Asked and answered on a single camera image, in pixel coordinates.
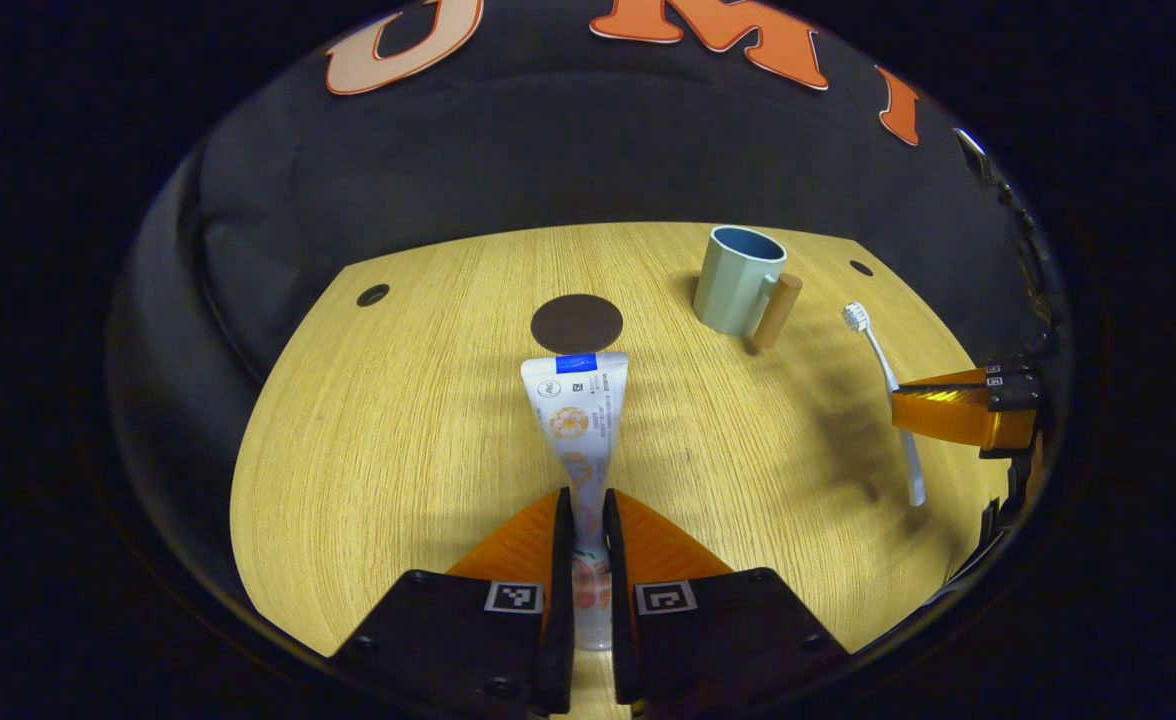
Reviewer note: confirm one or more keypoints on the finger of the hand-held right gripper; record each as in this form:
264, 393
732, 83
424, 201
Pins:
948, 415
1013, 374

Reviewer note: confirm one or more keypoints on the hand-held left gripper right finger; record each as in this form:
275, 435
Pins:
613, 560

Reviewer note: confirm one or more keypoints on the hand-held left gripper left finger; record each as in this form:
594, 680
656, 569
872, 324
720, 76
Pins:
561, 560

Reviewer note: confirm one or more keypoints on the white toothbrush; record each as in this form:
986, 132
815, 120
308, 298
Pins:
878, 355

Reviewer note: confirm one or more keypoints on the white toothpaste tube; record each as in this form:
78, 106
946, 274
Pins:
578, 420

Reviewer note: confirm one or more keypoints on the dark brown round coaster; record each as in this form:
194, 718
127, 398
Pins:
576, 323

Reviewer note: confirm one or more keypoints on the black desk grommet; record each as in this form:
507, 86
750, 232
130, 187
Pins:
860, 268
373, 295

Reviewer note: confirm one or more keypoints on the black backdrop cloth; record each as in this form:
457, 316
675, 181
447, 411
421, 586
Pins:
548, 150

